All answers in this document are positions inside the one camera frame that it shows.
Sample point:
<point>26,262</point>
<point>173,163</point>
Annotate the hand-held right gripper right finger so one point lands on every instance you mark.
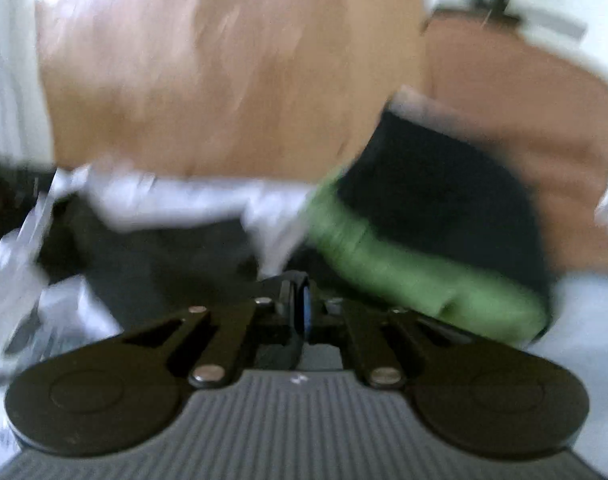
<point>308,310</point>

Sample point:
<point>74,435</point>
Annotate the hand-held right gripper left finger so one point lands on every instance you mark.
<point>294,310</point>

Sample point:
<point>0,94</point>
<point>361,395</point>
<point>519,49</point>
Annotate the white shirt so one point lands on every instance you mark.
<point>274,220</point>

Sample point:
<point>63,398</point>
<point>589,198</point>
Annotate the black garment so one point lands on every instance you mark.
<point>158,265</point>

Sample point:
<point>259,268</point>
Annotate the black and green sweater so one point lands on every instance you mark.
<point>434,200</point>

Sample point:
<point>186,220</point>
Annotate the wood pattern vinyl sheet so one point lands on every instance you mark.
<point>208,60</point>

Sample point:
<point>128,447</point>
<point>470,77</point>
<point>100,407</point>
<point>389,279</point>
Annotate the grey striped bed sheet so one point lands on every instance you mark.
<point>584,320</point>

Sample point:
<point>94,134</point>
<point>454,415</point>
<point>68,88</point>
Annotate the dark red and black cloth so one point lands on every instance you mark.
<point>8,195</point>

